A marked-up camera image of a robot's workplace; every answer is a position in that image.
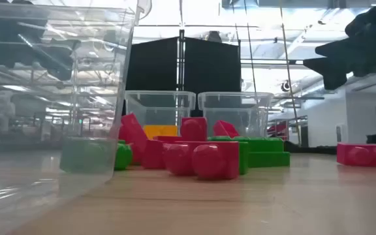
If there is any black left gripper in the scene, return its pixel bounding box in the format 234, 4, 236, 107
0, 20, 82, 82

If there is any red plastic building block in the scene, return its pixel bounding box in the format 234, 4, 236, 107
213, 119, 240, 138
118, 113, 149, 165
336, 142, 376, 168
141, 136, 184, 170
163, 140, 240, 181

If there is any long green building block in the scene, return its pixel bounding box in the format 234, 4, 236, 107
207, 136, 285, 153

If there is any long green four-stud block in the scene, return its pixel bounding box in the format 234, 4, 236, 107
248, 151, 291, 168

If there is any red metal rack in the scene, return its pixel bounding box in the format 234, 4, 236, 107
268, 120, 289, 142

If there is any clear plastic bin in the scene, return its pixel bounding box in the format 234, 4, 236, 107
124, 90, 196, 138
0, 0, 153, 235
197, 91, 275, 138

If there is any yellow plastic building block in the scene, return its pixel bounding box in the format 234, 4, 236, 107
143, 125, 178, 140

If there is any small red building block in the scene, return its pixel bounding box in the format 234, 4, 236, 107
180, 117, 208, 142

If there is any yellow hanging cable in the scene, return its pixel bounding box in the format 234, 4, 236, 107
279, 3, 302, 146

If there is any white wall-mounted box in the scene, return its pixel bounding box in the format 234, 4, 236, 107
336, 123, 346, 144

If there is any black hanging cable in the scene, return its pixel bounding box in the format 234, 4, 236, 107
243, 0, 258, 95

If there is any black metal table frame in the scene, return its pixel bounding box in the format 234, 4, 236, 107
284, 140, 339, 155

